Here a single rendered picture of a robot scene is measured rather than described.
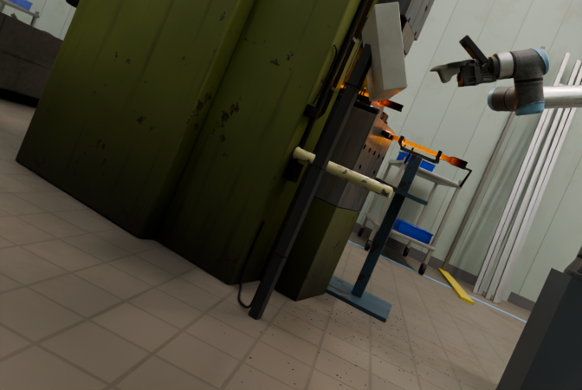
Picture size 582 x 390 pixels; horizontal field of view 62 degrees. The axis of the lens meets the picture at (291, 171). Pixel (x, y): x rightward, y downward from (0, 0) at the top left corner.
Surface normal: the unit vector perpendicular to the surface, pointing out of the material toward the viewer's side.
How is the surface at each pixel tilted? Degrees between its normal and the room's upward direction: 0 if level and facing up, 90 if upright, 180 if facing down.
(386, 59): 90
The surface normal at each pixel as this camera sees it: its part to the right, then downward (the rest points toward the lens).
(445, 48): -0.16, -0.03
